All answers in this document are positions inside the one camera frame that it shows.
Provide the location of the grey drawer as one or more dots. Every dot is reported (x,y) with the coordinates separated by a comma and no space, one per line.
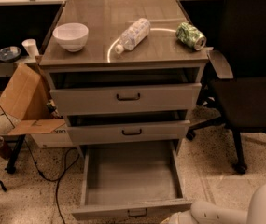
(134,132)
(137,179)
(112,100)

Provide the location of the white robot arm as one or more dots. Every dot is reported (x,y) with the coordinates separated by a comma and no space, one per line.
(203,212)

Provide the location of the grey drawer cabinet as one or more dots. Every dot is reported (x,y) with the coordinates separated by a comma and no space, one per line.
(159,59)

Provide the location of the black office chair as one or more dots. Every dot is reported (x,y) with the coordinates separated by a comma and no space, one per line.
(234,81)

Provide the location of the green soda can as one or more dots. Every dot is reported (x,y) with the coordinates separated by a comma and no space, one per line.
(190,36)

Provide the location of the black stand leg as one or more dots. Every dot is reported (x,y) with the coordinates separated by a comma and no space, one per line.
(15,153)

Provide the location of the clear plastic water bottle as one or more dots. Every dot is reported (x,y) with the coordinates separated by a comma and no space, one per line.
(132,36)

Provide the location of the brown cardboard box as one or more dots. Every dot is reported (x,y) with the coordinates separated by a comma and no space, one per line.
(26,98)

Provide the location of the white ceramic bowl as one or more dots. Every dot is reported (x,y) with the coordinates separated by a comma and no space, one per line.
(71,36)

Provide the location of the white paper cup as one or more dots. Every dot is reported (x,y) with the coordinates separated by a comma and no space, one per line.
(31,47)

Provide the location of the dark blue bowl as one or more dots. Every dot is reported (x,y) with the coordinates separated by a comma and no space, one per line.
(10,54)

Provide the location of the low side shelf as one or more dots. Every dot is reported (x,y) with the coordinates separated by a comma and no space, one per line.
(5,66)

